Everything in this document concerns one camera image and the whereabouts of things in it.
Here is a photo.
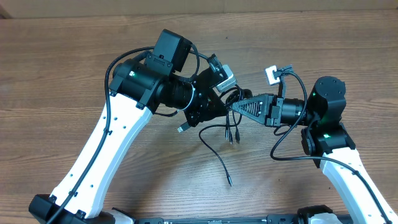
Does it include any thick black USB cable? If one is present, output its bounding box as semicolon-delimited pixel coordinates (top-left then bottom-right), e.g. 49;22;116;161
176;84;254;146

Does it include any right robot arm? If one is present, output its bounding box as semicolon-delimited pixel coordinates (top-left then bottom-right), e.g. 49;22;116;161
233;76;397;223

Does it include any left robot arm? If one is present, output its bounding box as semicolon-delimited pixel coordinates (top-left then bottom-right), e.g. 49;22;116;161
29;30;236;223

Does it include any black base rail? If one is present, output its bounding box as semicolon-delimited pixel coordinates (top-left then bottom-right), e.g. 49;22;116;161
133;214;351;224

